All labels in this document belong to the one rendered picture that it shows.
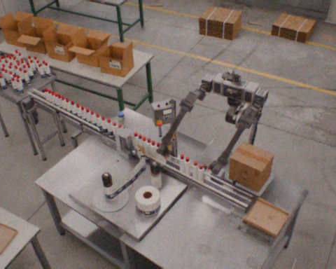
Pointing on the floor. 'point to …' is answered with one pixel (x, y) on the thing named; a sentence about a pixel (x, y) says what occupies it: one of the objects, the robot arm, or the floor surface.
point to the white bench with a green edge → (26, 236)
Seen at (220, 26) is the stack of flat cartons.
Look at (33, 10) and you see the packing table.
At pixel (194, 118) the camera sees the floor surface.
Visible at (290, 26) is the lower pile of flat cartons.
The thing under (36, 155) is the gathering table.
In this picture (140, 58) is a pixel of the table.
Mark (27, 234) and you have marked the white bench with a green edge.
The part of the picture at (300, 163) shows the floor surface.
